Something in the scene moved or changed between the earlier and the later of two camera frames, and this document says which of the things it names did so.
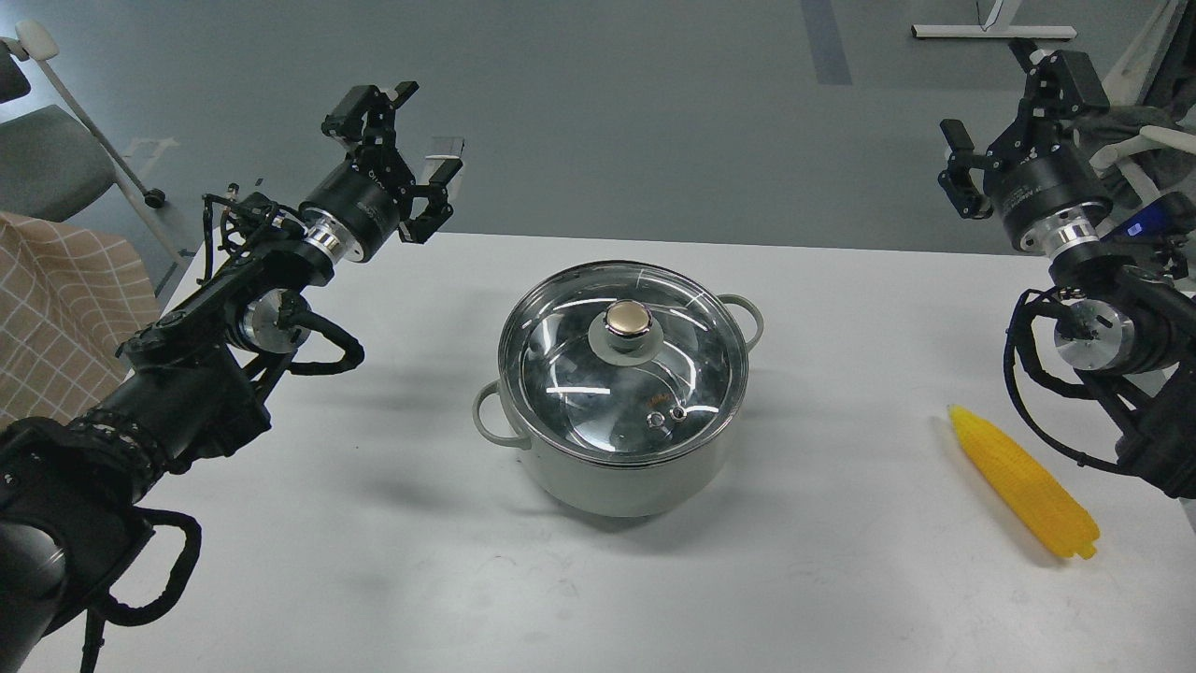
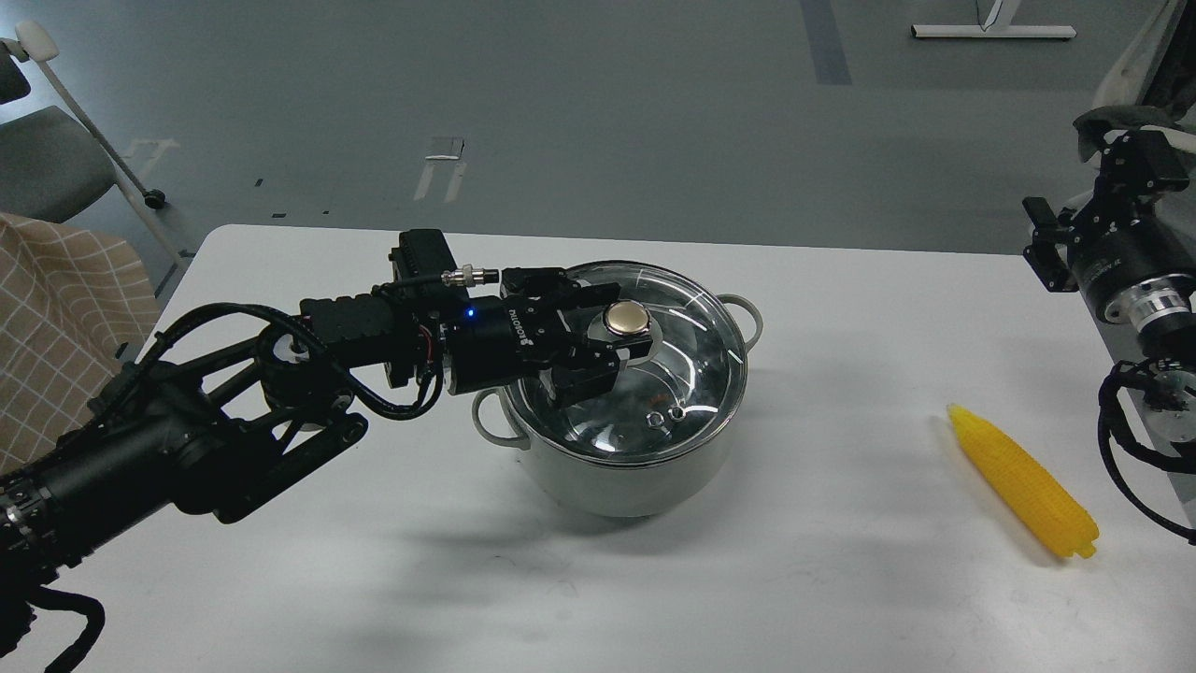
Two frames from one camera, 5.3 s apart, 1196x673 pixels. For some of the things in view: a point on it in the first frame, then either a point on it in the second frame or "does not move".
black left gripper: (373, 191) -> (495, 341)
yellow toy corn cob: (1059, 522) does not move
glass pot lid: (625, 364) does not move
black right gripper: (1032, 168) -> (1127, 236)
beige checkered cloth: (69, 300) does not move
